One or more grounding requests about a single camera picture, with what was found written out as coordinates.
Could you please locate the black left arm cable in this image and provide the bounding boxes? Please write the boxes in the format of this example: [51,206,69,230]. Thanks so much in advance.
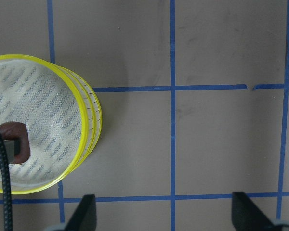
[0,115,13,231]

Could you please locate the brown bun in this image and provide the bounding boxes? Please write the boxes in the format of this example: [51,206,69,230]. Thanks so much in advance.
[0,121,30,164]

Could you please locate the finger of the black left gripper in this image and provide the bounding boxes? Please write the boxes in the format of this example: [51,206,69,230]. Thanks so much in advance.
[3,139,20,162]

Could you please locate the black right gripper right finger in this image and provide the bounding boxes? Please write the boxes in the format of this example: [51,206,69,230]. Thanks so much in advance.
[232,192,275,231]

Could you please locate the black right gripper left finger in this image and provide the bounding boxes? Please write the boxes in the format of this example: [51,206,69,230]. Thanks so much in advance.
[65,194,97,231]

